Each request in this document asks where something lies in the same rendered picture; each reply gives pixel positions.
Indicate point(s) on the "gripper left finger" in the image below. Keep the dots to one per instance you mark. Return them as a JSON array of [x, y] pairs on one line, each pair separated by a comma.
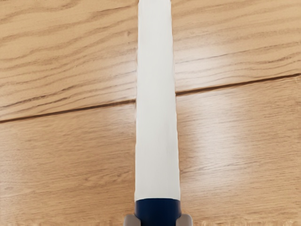
[[130, 220]]

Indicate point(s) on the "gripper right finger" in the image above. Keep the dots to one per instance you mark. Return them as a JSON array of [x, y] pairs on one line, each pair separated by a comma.
[[185, 220]]

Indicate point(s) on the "white pen with blue cap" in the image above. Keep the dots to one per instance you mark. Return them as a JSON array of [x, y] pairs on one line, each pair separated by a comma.
[[156, 106]]

